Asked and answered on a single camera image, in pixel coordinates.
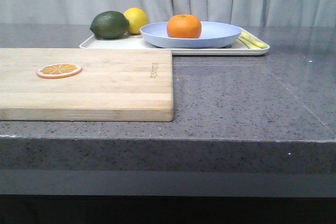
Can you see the orange fruit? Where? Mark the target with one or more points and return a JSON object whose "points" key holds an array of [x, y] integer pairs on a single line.
{"points": [[184, 26]]}

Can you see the light blue plate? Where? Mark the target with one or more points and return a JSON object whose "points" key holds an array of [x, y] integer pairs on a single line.
{"points": [[213, 35]]}

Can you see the white tray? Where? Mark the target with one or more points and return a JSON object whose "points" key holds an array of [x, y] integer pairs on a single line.
{"points": [[237, 48]]}

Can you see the yellow-green stick on tray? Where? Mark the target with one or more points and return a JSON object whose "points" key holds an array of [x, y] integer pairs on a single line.
{"points": [[252, 39]]}

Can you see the wooden cutting board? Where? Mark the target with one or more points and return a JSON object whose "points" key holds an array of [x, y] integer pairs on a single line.
{"points": [[114, 85]]}

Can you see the yellow lemon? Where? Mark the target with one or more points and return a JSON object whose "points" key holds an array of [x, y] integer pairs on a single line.
{"points": [[137, 18]]}

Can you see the green lime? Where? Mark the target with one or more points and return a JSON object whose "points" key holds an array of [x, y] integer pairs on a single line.
{"points": [[109, 25]]}

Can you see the orange slice toy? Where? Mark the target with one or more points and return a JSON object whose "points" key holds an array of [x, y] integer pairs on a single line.
{"points": [[58, 71]]}

